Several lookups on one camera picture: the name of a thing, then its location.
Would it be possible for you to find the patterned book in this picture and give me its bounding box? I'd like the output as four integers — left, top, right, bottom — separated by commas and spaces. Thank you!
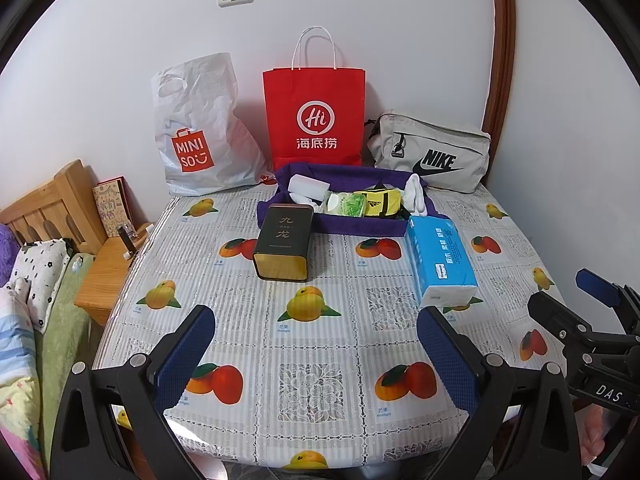
92, 176, 135, 236

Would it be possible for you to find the small bottle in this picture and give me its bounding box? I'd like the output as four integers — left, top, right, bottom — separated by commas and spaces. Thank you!
117, 224, 138, 258

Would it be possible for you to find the purple plush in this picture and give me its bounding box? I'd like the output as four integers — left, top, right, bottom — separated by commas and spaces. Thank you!
0, 224, 18, 286

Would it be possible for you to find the dark tea tin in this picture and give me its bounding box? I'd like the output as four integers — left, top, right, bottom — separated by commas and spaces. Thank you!
252, 205, 316, 282

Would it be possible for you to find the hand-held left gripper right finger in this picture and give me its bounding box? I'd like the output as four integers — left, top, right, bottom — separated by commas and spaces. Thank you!
417, 305, 583, 480

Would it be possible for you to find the white plastic shopping bag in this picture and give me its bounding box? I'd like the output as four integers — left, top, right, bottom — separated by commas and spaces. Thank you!
151, 52, 268, 197

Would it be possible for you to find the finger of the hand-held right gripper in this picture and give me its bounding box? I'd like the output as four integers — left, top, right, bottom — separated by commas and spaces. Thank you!
575, 268, 640, 321
527, 290, 608, 361

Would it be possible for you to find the purple towel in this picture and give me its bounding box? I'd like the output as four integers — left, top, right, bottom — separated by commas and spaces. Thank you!
256, 161, 451, 237

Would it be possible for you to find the person's right hand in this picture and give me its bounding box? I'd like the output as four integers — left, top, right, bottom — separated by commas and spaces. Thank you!
575, 402, 640, 466

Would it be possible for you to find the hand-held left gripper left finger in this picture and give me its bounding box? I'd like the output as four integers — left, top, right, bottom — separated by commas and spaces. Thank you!
50, 304, 217, 480

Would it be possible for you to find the wooden bedside table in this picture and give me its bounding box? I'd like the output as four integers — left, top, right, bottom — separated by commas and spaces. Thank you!
74, 222, 155, 328

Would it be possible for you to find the white sponge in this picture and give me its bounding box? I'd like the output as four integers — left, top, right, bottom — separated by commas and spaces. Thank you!
289, 174, 328, 205

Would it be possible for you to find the blue tissue pack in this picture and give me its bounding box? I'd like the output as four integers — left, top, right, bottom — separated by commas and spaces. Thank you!
404, 215, 478, 308

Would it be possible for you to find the striped quilt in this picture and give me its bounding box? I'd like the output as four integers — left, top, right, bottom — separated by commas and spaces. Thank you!
0, 285, 51, 480

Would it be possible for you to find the floral pillow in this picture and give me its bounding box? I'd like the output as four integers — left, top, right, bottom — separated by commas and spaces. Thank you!
10, 239, 71, 333

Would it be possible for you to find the red paper bag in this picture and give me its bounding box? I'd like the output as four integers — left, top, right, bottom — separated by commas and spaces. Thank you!
262, 27, 367, 172

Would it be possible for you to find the white sock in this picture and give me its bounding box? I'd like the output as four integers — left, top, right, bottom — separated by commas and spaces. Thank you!
402, 174, 431, 216

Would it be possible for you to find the black yellow sock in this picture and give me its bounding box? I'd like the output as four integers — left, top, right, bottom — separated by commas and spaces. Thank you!
357, 190, 403, 218

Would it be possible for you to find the green bedding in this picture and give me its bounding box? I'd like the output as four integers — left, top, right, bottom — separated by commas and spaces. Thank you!
35, 252, 96, 466

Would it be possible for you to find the wooden door frame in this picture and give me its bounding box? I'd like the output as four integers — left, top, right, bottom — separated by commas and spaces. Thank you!
482, 0, 517, 136

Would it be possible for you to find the green packet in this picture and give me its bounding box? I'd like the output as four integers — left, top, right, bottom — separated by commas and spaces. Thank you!
325, 191, 366, 217

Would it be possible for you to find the wooden headboard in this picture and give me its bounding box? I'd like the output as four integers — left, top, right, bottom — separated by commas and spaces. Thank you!
0, 160, 108, 256

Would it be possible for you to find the grey waist bag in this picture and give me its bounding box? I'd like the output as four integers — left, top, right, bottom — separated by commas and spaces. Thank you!
366, 112, 492, 194

